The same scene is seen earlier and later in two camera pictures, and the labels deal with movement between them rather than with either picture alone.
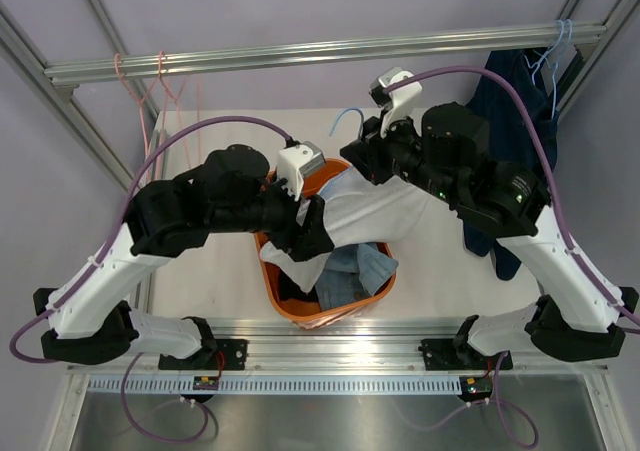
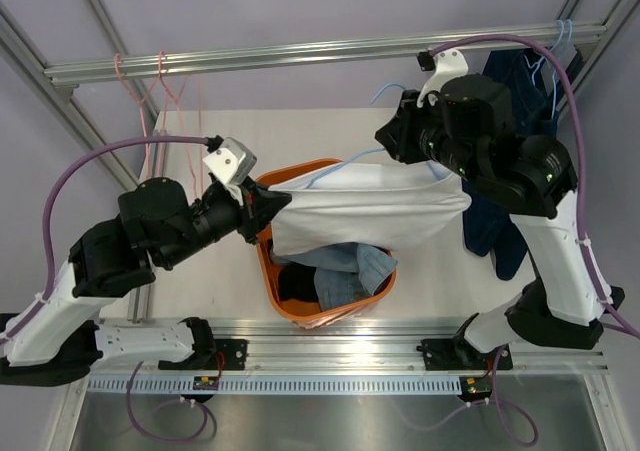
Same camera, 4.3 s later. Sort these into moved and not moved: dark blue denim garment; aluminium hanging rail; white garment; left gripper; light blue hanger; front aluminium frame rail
Moved: left gripper; light blue hanger; white garment
Not moved: front aluminium frame rail; dark blue denim garment; aluminium hanging rail
